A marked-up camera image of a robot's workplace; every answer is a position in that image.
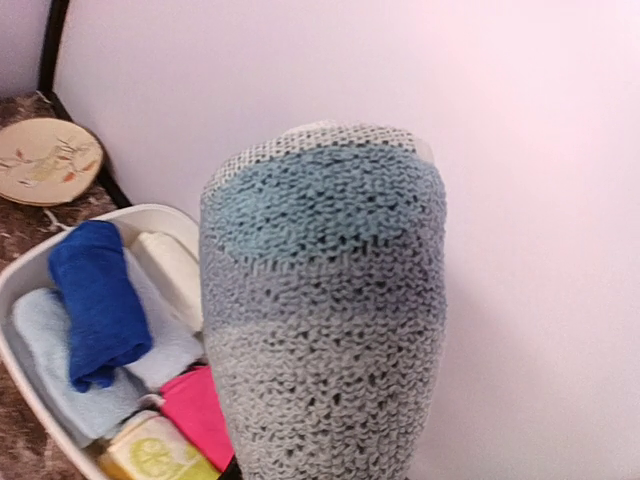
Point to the light blue patterned towel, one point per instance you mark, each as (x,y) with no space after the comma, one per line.
(324,299)

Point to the white rolled towel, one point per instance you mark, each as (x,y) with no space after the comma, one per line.
(174,271)

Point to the royal blue microfiber towel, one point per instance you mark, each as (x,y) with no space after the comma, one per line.
(108,326)

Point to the white plastic bin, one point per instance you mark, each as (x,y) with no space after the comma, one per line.
(30,272)

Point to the floral ceramic plate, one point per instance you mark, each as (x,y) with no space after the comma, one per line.
(48,162)

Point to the light blue rolled towel front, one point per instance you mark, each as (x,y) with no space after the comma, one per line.
(37,331)

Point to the lime lemon print towel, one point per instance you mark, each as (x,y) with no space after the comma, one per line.
(150,447)

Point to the black left corner post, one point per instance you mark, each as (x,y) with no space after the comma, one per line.
(47,68)

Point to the light blue rolled towel rear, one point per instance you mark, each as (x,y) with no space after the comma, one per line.
(174,346)

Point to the pink rolled towel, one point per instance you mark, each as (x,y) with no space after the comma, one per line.
(197,415)

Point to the light blue rolled towel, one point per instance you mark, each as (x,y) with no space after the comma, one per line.
(37,331)
(174,346)

